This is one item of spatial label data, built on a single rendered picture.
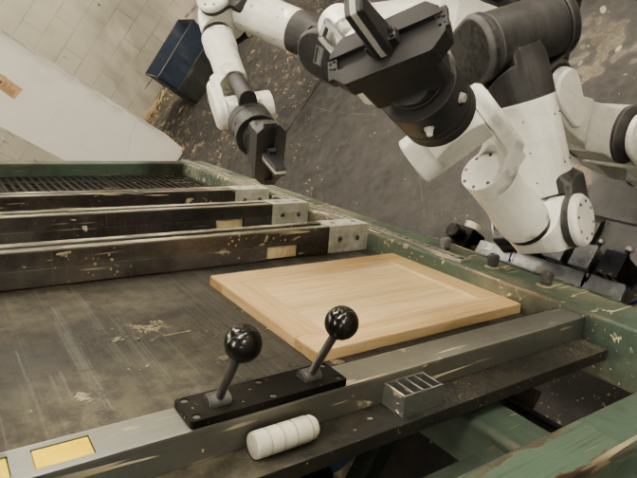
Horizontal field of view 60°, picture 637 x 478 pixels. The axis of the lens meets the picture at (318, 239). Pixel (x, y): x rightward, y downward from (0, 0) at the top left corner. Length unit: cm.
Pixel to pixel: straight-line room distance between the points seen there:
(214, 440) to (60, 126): 430
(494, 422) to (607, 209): 131
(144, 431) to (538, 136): 64
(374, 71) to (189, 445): 41
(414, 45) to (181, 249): 77
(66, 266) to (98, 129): 376
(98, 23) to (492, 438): 573
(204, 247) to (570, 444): 81
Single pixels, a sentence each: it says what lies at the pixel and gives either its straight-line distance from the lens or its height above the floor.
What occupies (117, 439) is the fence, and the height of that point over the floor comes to 159.
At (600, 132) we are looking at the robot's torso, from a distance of 150.
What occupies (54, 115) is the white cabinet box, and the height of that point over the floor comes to 101.
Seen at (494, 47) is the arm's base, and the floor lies 136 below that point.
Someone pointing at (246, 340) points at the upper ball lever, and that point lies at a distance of 53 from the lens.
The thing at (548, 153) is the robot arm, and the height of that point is 121.
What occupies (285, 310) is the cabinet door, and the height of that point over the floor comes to 127.
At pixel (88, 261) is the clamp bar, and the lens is 114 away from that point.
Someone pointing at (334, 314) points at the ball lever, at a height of 146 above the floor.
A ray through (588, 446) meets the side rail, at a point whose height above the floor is 124.
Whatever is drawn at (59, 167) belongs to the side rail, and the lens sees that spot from 240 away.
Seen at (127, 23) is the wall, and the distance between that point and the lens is 622.
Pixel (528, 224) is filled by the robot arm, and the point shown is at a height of 122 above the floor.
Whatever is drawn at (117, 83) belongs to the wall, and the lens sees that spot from 625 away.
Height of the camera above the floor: 187
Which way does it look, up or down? 38 degrees down
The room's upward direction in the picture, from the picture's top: 58 degrees counter-clockwise
